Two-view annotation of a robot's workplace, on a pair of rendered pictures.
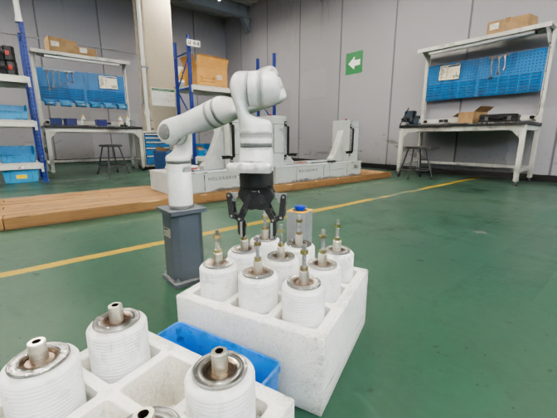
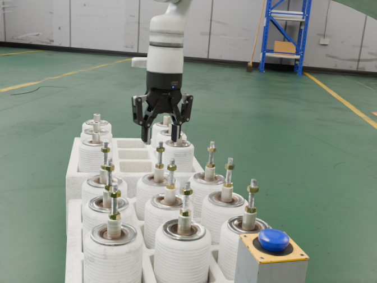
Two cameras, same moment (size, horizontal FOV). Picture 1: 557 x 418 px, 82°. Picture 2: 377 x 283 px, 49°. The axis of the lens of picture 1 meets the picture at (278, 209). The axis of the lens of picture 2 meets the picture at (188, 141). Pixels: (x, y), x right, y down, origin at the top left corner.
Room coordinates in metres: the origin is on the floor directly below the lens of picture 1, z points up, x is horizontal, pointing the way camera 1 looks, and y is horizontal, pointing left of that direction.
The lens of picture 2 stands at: (1.38, -0.51, 0.59)
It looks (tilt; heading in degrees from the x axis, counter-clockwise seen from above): 15 degrees down; 137
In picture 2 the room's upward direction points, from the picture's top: 4 degrees clockwise
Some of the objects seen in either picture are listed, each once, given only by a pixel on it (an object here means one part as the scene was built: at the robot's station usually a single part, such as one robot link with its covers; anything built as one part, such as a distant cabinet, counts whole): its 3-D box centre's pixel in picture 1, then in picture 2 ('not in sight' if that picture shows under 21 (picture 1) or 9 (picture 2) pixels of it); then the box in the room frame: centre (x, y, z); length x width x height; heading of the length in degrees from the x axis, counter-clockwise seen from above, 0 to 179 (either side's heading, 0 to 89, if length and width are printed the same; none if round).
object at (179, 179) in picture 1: (180, 185); not in sight; (1.22, 0.38, 0.39); 0.09 x 0.09 x 0.17; 40
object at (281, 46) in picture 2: not in sight; (284, 48); (-2.47, 5.01, 0.36); 0.31 x 0.25 x 0.20; 40
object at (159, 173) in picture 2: (258, 267); (159, 174); (0.70, 0.05, 0.26); 0.02 x 0.02 x 0.03
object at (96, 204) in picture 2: (322, 264); (109, 204); (0.75, -0.11, 0.25); 0.08 x 0.08 x 0.01
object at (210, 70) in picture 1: (205, 73); not in sight; (6.12, 1.33, 1.70); 0.72 x 0.58 x 0.50; 133
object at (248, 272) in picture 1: (258, 272); (159, 179); (0.70, 0.05, 0.25); 0.08 x 0.08 x 0.01
